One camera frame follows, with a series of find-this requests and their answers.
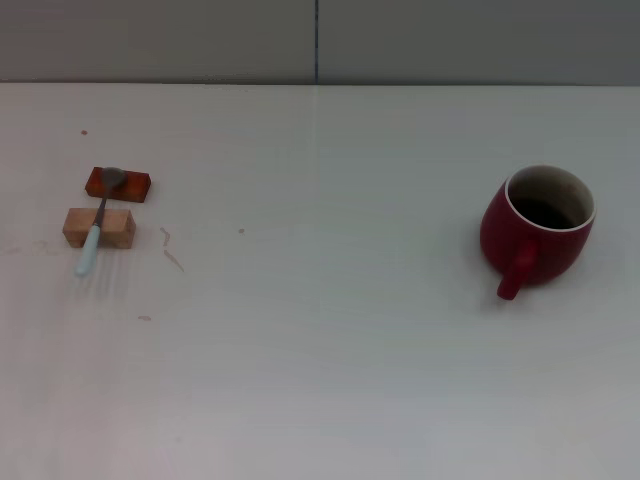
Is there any red ceramic cup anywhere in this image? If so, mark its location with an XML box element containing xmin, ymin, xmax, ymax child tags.
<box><xmin>479</xmin><ymin>163</ymin><xmax>597</xmax><ymax>301</ymax></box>

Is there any spoon with light blue handle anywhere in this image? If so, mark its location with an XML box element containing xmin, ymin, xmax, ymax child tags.
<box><xmin>74</xmin><ymin>166</ymin><xmax>127</xmax><ymax>278</ymax></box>

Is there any red-brown wooden block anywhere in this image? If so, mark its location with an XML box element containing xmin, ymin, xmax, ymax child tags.
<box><xmin>84</xmin><ymin>167</ymin><xmax>153</xmax><ymax>204</ymax></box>

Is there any light wooden block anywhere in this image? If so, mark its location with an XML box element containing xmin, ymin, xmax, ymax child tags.
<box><xmin>62</xmin><ymin>207</ymin><xmax>137</xmax><ymax>250</ymax></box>

